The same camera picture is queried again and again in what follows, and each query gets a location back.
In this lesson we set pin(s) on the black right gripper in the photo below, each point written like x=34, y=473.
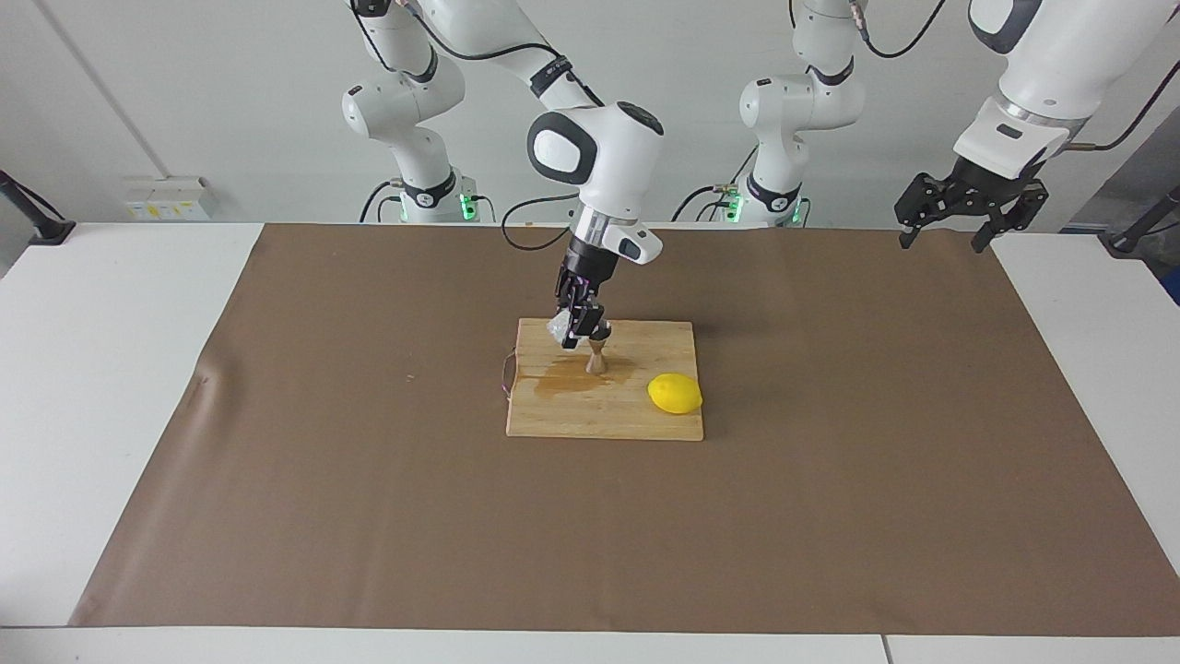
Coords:
x=588, y=272

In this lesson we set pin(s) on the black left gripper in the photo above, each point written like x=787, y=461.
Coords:
x=985, y=180

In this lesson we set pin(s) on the clear textured glass cup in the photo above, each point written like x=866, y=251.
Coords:
x=559, y=328

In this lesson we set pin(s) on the steel double jigger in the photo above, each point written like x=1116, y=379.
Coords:
x=597, y=361

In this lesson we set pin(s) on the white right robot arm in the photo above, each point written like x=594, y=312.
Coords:
x=608, y=157

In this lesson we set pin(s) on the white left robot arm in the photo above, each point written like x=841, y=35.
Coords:
x=1042, y=55

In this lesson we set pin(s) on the yellow lemon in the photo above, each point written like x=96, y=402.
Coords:
x=675, y=394

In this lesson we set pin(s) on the brown paper table mat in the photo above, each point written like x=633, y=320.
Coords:
x=553, y=535

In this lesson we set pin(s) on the black camera stand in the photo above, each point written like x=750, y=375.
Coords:
x=41, y=226
x=1134, y=235

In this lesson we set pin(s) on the white wall socket box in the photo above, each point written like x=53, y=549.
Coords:
x=166, y=198

